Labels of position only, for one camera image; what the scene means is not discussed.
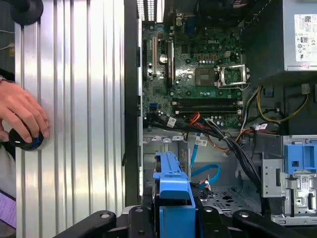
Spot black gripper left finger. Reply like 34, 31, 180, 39
53, 205, 156, 238

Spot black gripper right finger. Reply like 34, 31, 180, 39
198, 205, 298, 238

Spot blue disk wire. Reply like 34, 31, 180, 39
189, 146, 221, 179

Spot hard disk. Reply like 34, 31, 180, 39
152, 151, 200, 238

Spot round black tool blue ring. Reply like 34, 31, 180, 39
8, 127, 45, 151

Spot metal disk bay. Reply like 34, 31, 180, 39
142, 133, 190, 199

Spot black RAM slot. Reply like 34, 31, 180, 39
172, 98, 243, 107
172, 106, 243, 117

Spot beige expansion slot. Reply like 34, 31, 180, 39
152, 36, 159, 75

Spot person's hand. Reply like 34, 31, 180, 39
0, 79, 51, 144

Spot grey metal drive cage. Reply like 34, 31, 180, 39
260, 150, 317, 225

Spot blue drive latch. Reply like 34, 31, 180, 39
284, 143, 317, 176

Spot purple notebook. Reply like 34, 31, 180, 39
0, 190, 17, 229

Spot person's white clothed trunk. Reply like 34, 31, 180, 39
0, 145, 17, 198

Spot open black PC case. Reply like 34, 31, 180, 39
123, 0, 317, 238

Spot CPU socket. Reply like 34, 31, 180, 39
195, 67, 219, 87

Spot metal socket cover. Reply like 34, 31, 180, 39
216, 63, 250, 87

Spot black fan shroud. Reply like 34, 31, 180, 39
240, 0, 285, 86

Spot green motherboard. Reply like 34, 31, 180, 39
142, 12, 245, 130

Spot silver power supply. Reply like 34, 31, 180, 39
283, 0, 317, 72

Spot black round knob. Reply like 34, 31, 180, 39
9, 0, 44, 26

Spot black wire bundle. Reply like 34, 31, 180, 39
145, 113, 264, 198

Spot thin orange wire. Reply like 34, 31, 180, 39
207, 127, 246, 152

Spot yellow wire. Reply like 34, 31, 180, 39
257, 86, 310, 124

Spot red orange wire bunch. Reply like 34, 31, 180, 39
190, 112, 202, 125

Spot wire locking lever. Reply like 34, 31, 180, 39
217, 83, 251, 90

